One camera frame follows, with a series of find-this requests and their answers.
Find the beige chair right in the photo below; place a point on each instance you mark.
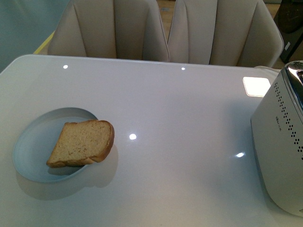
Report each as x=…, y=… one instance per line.
x=224, y=32

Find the beige chair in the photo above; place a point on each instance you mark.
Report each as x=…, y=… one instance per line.
x=116, y=29
x=224, y=32

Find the dark furniture in background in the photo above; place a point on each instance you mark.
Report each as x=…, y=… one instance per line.
x=289, y=20

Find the beige chair left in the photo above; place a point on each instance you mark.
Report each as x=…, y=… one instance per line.
x=116, y=29

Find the light blue round plate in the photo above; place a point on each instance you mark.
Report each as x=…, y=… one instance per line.
x=35, y=144

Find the white toaster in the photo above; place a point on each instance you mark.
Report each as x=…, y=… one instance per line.
x=277, y=129

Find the brown bread slice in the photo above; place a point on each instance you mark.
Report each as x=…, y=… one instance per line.
x=82, y=143

